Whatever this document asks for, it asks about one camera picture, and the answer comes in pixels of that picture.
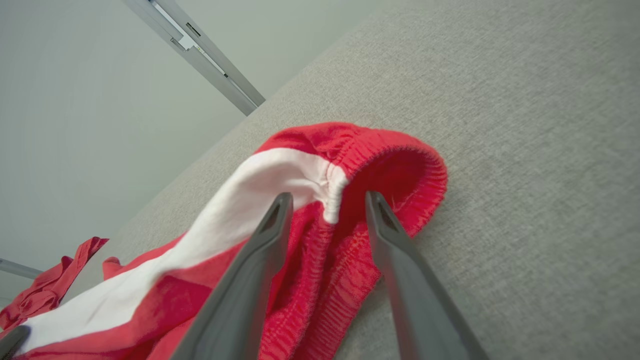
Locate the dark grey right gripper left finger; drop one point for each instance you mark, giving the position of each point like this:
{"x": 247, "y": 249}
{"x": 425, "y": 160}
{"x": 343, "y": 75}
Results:
{"x": 240, "y": 300}

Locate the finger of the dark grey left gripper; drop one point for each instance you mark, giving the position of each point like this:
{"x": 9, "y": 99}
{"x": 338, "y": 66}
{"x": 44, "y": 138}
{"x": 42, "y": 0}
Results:
{"x": 11, "y": 345}

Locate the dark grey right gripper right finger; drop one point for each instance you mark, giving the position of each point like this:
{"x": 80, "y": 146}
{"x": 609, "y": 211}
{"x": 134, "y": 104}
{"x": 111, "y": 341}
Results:
{"x": 420, "y": 310}

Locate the red jersey white trim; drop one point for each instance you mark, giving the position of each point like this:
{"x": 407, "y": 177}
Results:
{"x": 45, "y": 290}

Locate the red shorts white stripe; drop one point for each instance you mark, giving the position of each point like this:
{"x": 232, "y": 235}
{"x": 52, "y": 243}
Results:
{"x": 320, "y": 280}

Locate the grey metal post with hook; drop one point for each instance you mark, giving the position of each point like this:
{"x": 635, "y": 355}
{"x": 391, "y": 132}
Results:
{"x": 17, "y": 268}

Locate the plain grey metal post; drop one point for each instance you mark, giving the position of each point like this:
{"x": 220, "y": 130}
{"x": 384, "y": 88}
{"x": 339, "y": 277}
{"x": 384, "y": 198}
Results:
{"x": 200, "y": 52}

